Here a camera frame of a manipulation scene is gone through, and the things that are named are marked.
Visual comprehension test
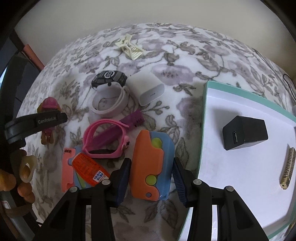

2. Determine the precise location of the pink hat puppy figure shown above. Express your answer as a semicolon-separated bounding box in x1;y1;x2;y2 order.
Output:
36;97;63;145

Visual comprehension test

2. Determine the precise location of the black gold patterned harmonica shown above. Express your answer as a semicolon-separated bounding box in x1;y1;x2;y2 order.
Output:
280;147;295;190

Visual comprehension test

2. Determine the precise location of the black cube charger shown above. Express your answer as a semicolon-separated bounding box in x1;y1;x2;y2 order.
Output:
222;115;268;151

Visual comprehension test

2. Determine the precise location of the pink kids watch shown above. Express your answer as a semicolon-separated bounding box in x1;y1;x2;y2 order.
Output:
82;118;130;159

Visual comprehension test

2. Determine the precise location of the orange blue toy knife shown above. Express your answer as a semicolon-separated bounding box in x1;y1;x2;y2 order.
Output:
129;130;175;201

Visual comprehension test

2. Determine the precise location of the purple translucent comb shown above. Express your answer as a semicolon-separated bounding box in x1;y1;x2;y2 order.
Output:
87;109;144;149

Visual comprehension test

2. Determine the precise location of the operator hand with ring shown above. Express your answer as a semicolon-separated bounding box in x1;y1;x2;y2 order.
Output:
1;149;35;205

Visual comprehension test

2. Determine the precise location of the dark cabinet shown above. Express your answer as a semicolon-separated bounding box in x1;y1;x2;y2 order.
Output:
1;30;44;129

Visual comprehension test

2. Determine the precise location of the white smart watch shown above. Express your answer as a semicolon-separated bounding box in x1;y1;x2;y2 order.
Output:
90;82;130;118

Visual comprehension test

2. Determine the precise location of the black toy car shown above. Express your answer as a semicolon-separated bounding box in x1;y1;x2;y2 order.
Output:
91;70;127;89

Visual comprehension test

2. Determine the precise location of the floral grey white blanket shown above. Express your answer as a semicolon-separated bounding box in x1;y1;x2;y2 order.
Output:
16;22;296;241

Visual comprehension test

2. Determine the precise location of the white USB charger plug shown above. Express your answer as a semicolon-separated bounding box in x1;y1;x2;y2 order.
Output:
126;70;165;106

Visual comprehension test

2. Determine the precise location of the cream hair claw clip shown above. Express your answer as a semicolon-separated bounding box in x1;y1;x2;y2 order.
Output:
115;34;144;60

